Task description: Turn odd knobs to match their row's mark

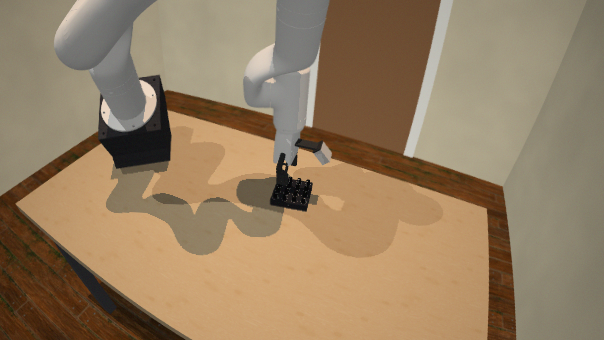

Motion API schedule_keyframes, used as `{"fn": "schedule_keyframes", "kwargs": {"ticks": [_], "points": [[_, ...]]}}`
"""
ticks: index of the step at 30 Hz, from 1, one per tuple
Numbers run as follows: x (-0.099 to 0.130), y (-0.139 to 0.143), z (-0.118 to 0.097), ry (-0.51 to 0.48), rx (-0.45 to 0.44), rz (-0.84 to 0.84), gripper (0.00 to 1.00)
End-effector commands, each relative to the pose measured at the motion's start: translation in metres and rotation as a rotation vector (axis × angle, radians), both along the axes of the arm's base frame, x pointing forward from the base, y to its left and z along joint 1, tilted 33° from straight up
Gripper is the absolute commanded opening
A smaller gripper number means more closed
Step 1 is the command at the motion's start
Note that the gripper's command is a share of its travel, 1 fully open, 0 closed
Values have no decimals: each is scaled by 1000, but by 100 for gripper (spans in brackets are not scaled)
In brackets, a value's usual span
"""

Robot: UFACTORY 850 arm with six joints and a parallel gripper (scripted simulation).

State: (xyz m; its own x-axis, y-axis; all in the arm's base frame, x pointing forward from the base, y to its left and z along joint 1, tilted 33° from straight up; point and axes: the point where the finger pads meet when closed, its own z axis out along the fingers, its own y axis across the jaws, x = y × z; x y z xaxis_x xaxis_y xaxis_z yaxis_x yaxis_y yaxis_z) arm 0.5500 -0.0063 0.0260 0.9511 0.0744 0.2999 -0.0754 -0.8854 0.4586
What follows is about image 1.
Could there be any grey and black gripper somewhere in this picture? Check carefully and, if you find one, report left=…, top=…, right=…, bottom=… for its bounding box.
left=273, top=127, right=304, bottom=186

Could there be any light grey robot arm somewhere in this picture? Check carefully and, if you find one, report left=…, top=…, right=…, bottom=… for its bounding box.
left=54, top=0, right=332, bottom=165

